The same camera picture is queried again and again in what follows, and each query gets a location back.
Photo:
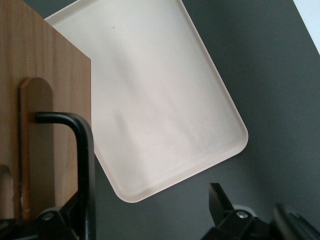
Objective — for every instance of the beige plastic tray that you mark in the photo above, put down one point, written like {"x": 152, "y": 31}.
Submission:
{"x": 162, "y": 100}

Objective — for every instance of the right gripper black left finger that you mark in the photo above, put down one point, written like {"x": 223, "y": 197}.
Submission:
{"x": 57, "y": 225}

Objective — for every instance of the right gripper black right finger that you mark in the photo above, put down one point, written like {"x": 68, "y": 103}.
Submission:
{"x": 232, "y": 225}

